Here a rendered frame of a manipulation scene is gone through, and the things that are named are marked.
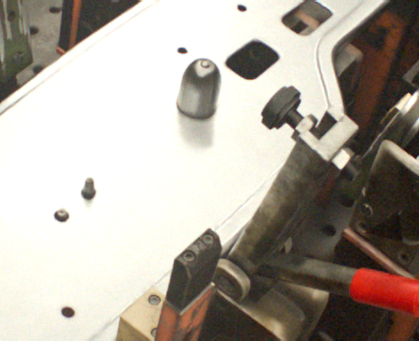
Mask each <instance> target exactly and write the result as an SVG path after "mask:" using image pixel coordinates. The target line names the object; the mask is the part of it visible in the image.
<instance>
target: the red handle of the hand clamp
mask: <svg viewBox="0 0 419 341"><path fill-rule="evenodd" d="M256 275H258V276H262V277H265V278H273V279H275V280H278V281H281V282H289V283H293V284H295V285H297V284H298V285H301V286H304V287H307V288H313V289H317V290H323V291H326V292H328V293H335V294H337V295H340V296H346V297H350V298H352V299H353V300H354V301H356V302H359V303H360V302H361V303H364V304H367V305H374V306H377V307H380V308H381V307H382V308H385V309H389V310H391V311H392V310H393V311H396V312H399V313H407V314H409V315H413V316H414V317H416V316H418V317H419V280H413V279H410V278H407V277H404V276H403V277H401V276H397V275H395V274H387V273H384V272H381V271H375V270H372V269H369V268H366V267H365V268H361V269H356V268H353V267H349V266H348V267H347V266H341V265H339V264H332V263H329V262H326V261H323V260H321V261H319V260H317V259H313V258H308V257H306V258H305V257H301V256H298V255H295V254H291V253H289V254H288V253H285V252H281V251H277V250H276V251H275V252H274V253H273V254H272V255H271V256H270V257H269V258H268V259H267V260H266V261H265V262H264V264H263V265H262V267H261V268H260V269H259V271H258V272H257V273H256Z"/></svg>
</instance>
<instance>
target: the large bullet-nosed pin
mask: <svg viewBox="0 0 419 341"><path fill-rule="evenodd" d="M221 84H222V75H221V72H220V69H219V67H218V65H217V64H216V62H215V61H213V60H212V59H208V58H198V59H194V60H193V61H192V62H190V63H189V64H188V66H186V70H185V72H184V74H183V76H182V80H181V84H180V89H179V94H178V103H177V105H178V109H180V110H181V111H182V112H183V113H184V114H185V115H188V116H190V117H193V118H206V117H208V118H209V117H211V116H213V115H214V114H215V113H216V111H217V109H216V107H217V100H218V96H219V93H220V90H221Z"/></svg>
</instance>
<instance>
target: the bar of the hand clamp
mask: <svg viewBox="0 0 419 341"><path fill-rule="evenodd" d="M300 94H301V92H300V91H299V90H297V89H296V87H295V86H294V85H290V86H289V87H288V88H287V87H286V86H283V87H282V88H280V89H279V90H277V91H276V93H275V94H274V95H273V96H272V97H271V98H270V99H269V100H268V101H267V104H266V105H265V107H264V108H263V110H262V112H261V114H260V115H261V116H263V117H262V119H261V123H262V124H263V125H264V126H265V127H266V128H267V129H269V130H271V129H273V128H276V129H277V130H278V129H279V128H281V127H282V126H283V125H284V124H285V123H286V124H287V125H288V126H289V127H290V128H291V129H292V130H293V133H292V135H291V138H292V139H293V140H294V141H295V144H294V146H293V148H292V150H291V151H290V153H289V155H288V157H287V158H286V160H285V162H284V164H283V166H282V167H281V170H280V171H279V172H278V174H277V175H276V177H275V179H274V180H273V182H272V184H271V185H270V186H269V190H268V191H267V193H266V195H265V197H264V199H263V200H262V202H261V203H260V204H259V206H258V207H257V210H256V211H255V213H254V215H253V216H252V218H251V220H250V221H249V223H248V224H247V226H246V227H245V229H244V231H243V232H242V234H241V236H240V238H239V240H238V241H237V243H236V244H235V245H234V247H233V249H232V250H231V251H230V253H229V255H228V256H227V258H226V259H227V260H229V261H231V262H233V263H234V264H235V265H236V266H237V267H239V268H240V269H241V270H242V271H243V272H244V273H245V274H246V275H247V276H248V278H249V283H250V282H251V281H252V279H253V278H254V276H255V275H256V273H257V272H258V271H259V269H260V268H261V267H262V265H263V264H264V262H265V261H266V260H267V259H268V258H269V257H270V256H271V255H272V254H273V253H274V252H275V251H276V250H277V251H280V250H281V248H282V247H283V245H284V244H285V243H286V241H287V240H288V238H289V237H290V236H291V235H292V234H293V233H294V231H295V230H296V228H297V226H298V223H299V222H300V221H301V219H302V218H303V216H304V214H305V213H306V212H307V211H308V210H309V208H310V207H311V205H312V202H313V200H314V199H315V198H316V197H317V196H318V194H319V193H320V190H321V189H322V188H323V186H324V185H325V183H326V182H327V180H328V177H329V176H330V174H331V175H332V176H333V177H334V178H335V177H337V176H338V175H339V174H340V173H341V174H342V175H343V176H344V177H345V178H347V180H348V181H349V182H350V183H352V182H353V180H355V178H356V177H357V176H358V174H359V173H360V172H361V169H360V168H359V167H358V166H357V165H356V164H355V163H354V162H353V161H352V158H353V157H354V155H355V154H354V153H353V151H352V150H351V149H350V148H349V147H348V146H349V145H350V144H351V141H352V140H353V139H354V137H355V136H356V135H355V134H356V133H357V131H358V130H359V127H358V125H356V124H355V123H354V122H353V121H352V120H351V119H350V118H349V117H348V116H346V115H345V114H343V113H342V112H341V111H340V110H339V108H337V107H336V106H334V105H330V106H329V107H328V108H327V110H326V112H325V113H324V114H323V115H322V117H321V119H320V121H319V120H318V119H317V118H316V117H315V116H314V115H313V114H312V113H310V114H309V115H307V116H306V117H304V116H302V115H301V114H300V113H299V112H298V111H296V110H297V109H298V107H299V106H300V104H301V99H300V98H299V97H300ZM318 121H319V123H318V125H317V126H316V124H317V122H318Z"/></svg>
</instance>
